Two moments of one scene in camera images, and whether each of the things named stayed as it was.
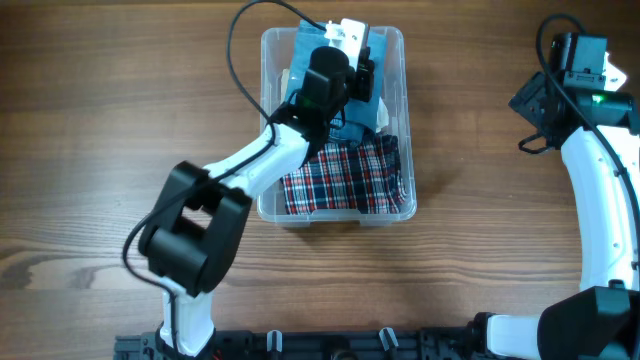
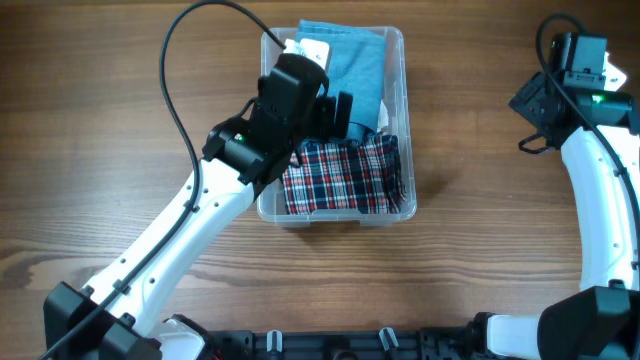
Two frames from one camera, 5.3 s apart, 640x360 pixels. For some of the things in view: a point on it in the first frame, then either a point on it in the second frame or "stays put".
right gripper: [527, 98] stays put
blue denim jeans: [359, 118] stays put
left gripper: [367, 75] to [325, 127]
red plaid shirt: [342, 177] stays put
